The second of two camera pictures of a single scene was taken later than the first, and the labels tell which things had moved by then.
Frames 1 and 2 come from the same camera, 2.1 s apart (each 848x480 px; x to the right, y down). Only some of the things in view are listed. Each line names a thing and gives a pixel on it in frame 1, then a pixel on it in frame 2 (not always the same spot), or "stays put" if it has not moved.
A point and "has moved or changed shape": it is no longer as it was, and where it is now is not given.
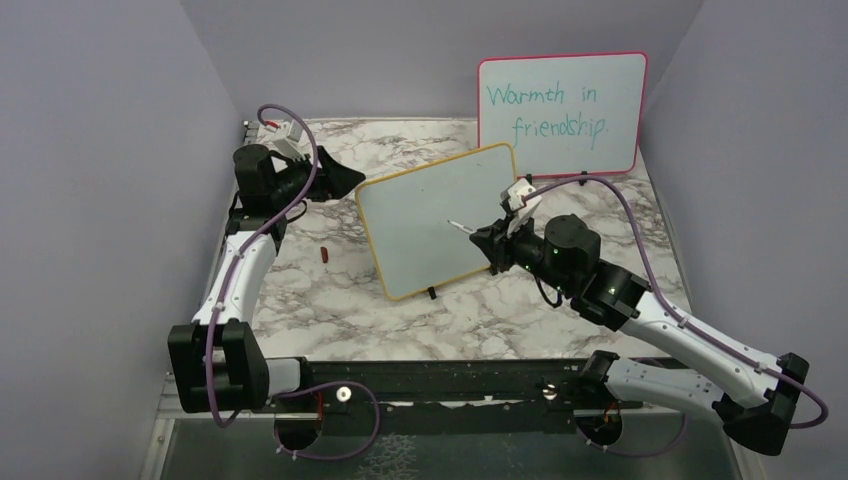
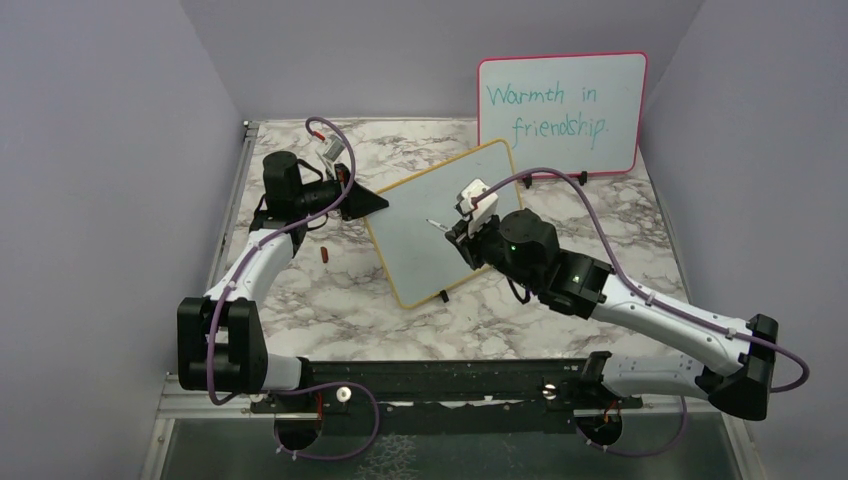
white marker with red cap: x=462 y=227 has moved or changed shape
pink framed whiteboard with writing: x=565 y=115 stays put
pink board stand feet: x=529 y=178 stays put
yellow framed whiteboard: x=420 y=222 stays put
